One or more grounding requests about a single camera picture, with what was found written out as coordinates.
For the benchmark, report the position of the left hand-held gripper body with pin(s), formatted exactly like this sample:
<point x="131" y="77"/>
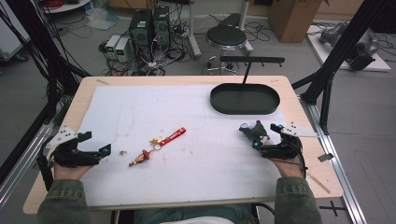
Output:
<point x="70" y="157"/>

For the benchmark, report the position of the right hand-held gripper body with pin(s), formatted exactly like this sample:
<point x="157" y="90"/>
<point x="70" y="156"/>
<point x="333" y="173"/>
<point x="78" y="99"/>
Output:
<point x="286" y="146"/>

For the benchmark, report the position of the black hanger rack with tray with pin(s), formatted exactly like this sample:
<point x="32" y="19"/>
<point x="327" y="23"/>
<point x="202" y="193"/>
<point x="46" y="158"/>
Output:
<point x="243" y="99"/>

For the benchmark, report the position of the person's left hand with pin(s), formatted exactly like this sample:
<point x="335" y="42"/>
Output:
<point x="70" y="172"/>

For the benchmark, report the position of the person's right hand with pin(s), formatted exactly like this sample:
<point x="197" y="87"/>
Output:
<point x="288" y="168"/>

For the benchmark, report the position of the black tape piece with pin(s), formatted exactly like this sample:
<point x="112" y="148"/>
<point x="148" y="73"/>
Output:
<point x="325" y="157"/>

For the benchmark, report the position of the thin wooden stick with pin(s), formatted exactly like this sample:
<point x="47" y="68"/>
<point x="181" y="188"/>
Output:
<point x="319" y="183"/>

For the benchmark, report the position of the white table mat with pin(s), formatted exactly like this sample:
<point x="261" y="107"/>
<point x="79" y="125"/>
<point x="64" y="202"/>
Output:
<point x="171" y="109"/>

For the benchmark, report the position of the white floor board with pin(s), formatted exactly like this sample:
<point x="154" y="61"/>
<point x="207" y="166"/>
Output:
<point x="320" y="53"/>

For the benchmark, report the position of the person's legs in jeans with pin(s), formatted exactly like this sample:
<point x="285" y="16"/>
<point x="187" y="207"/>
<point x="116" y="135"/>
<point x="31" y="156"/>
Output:
<point x="193" y="211"/>

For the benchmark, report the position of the white power supply unit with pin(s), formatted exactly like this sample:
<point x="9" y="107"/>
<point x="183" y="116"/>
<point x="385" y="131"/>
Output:
<point x="122" y="49"/>
<point x="112" y="45"/>

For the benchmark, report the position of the person's white shirt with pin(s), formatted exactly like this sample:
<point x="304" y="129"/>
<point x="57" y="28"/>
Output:
<point x="196" y="221"/>

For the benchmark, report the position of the black round stool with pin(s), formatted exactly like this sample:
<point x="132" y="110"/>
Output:
<point x="226" y="37"/>

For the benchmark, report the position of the brown cardboard box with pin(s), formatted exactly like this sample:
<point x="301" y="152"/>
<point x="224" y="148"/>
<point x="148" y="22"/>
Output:
<point x="292" y="18"/>

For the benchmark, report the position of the white stand leg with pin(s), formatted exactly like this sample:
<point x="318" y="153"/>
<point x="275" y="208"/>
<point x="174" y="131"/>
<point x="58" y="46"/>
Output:
<point x="192" y="31"/>
<point x="246" y="18"/>

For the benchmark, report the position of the grey machine on board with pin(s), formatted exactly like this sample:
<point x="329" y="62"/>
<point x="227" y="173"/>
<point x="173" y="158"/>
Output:
<point x="364" y="49"/>

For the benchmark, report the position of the large black computer tower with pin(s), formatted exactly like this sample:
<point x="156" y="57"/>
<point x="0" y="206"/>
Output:
<point x="140" y="31"/>

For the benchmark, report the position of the clear plastic bag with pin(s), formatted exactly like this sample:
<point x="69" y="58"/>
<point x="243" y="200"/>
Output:
<point x="101" y="17"/>

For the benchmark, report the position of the white round table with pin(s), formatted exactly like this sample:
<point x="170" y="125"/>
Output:
<point x="65" y="6"/>

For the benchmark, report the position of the slim black computer tower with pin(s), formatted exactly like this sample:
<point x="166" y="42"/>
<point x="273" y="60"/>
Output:
<point x="162" y="26"/>

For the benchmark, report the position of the aluminium rail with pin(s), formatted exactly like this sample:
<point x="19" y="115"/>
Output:
<point x="339" y="174"/>
<point x="21" y="165"/>

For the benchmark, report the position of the black metal frame strut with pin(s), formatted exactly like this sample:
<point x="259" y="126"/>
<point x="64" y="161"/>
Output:
<point x="336" y="53"/>
<point x="46" y="56"/>

